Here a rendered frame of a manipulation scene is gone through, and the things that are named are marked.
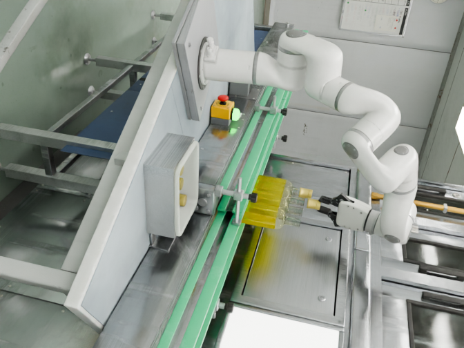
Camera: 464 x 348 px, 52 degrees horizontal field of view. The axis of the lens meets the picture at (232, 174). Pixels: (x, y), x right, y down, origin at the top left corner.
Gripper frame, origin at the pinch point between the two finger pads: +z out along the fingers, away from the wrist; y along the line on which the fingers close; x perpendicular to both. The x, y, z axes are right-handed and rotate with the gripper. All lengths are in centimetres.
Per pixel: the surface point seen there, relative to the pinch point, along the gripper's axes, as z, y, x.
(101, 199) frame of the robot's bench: 34, 28, 66
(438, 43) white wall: 58, -102, -585
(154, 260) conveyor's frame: 26, 7, 58
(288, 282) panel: -1.0, -12.9, 27.3
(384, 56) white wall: 122, -128, -565
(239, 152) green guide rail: 29.7, 14.6, 7.4
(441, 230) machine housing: -36, -17, -33
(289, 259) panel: 3.5, -12.8, 17.6
